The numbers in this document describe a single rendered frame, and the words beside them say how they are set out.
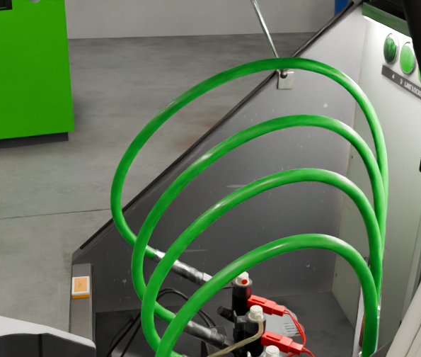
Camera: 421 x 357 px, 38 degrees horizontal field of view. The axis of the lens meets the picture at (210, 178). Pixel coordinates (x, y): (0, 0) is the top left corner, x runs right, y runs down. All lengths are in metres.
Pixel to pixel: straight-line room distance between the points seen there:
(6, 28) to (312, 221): 3.07
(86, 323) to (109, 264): 0.19
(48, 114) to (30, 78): 0.26
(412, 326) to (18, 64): 3.75
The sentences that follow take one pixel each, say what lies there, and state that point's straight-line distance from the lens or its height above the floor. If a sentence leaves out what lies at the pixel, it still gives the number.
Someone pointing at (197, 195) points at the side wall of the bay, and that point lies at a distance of 1.17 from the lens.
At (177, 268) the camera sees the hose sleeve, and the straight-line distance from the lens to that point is 0.86.
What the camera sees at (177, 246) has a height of 1.27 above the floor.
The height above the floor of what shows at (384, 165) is 1.27.
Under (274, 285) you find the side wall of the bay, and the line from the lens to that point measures 1.32.
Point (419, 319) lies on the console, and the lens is 0.52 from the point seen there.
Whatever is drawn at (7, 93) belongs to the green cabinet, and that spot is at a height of 0.38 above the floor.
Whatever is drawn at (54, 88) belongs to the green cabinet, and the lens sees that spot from 4.18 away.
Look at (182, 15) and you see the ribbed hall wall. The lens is 7.44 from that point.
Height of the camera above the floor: 1.61
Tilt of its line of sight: 25 degrees down
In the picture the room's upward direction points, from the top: 1 degrees clockwise
